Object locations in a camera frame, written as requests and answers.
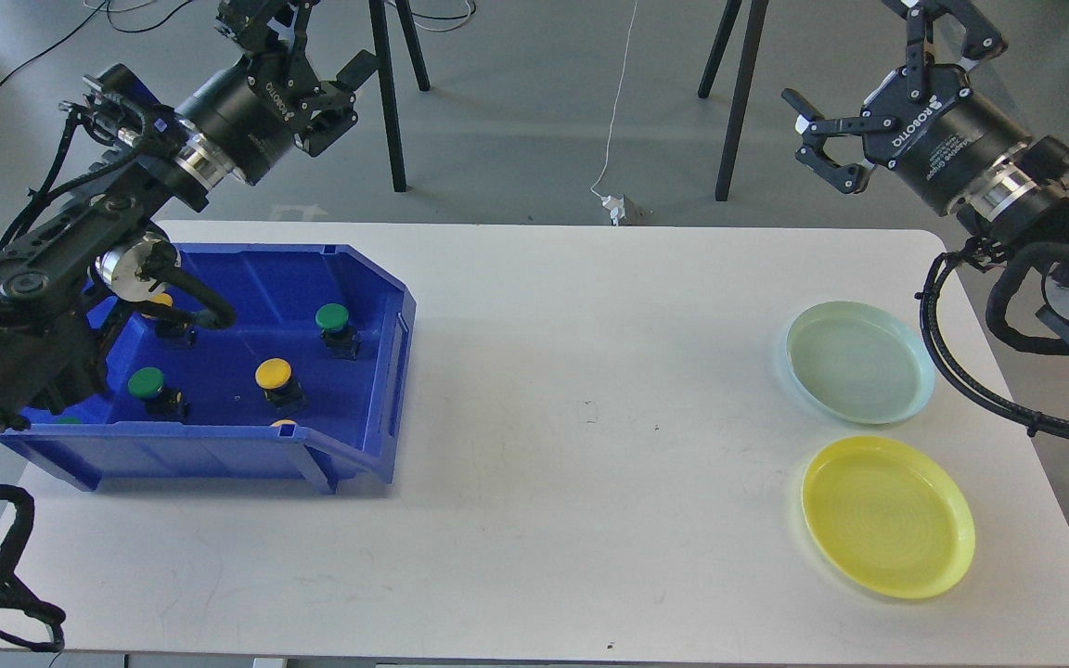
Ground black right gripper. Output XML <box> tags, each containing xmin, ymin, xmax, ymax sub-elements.
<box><xmin>781</xmin><ymin>0</ymin><xmax>1032</xmax><ymax>216</ymax></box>

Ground left black tripod legs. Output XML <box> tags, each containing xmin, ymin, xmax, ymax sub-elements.
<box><xmin>367</xmin><ymin>0</ymin><xmax>431</xmax><ymax>195</ymax></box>

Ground right black tripod legs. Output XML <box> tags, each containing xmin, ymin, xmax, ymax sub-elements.
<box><xmin>697</xmin><ymin>1</ymin><xmax>769</xmax><ymax>202</ymax></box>

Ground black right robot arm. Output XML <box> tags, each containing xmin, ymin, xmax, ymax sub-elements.
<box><xmin>783</xmin><ymin>1</ymin><xmax>1069</xmax><ymax>355</ymax></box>

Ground yellow push button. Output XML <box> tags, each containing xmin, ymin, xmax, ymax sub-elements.
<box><xmin>254</xmin><ymin>358</ymin><xmax>306</xmax><ymax>415</ymax></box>
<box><xmin>140</xmin><ymin>292</ymin><xmax>197</xmax><ymax>349</ymax></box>

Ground light green plate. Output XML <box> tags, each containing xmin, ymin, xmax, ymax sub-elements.
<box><xmin>780</xmin><ymin>301</ymin><xmax>936</xmax><ymax>426</ymax></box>

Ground black floor cables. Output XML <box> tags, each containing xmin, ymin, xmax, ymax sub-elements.
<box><xmin>0</xmin><ymin>0</ymin><xmax>478</xmax><ymax>157</ymax></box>

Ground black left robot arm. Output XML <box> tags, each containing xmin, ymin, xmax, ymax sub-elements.
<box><xmin>0</xmin><ymin>1</ymin><xmax>379</xmax><ymax>435</ymax></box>

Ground yellow push button back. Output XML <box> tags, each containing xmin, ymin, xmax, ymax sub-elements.
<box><xmin>140</xmin><ymin>292</ymin><xmax>197</xmax><ymax>349</ymax></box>

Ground yellow plate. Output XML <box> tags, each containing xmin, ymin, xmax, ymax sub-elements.
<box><xmin>799</xmin><ymin>435</ymin><xmax>977</xmax><ymax>600</ymax></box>

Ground green push button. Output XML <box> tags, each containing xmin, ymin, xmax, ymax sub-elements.
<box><xmin>126</xmin><ymin>366</ymin><xmax>189</xmax><ymax>421</ymax></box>
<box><xmin>314</xmin><ymin>302</ymin><xmax>361</xmax><ymax>361</ymax></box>

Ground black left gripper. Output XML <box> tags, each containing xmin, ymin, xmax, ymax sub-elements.
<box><xmin>175</xmin><ymin>1</ymin><xmax>379</xmax><ymax>186</ymax></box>

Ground blue plastic bin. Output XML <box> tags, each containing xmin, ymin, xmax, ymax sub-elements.
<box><xmin>0</xmin><ymin>244</ymin><xmax>416</xmax><ymax>494</ymax></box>

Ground black tripod legs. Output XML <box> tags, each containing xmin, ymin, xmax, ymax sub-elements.
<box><xmin>367</xmin><ymin>0</ymin><xmax>431</xmax><ymax>195</ymax></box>
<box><xmin>697</xmin><ymin>1</ymin><xmax>769</xmax><ymax>202</ymax></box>

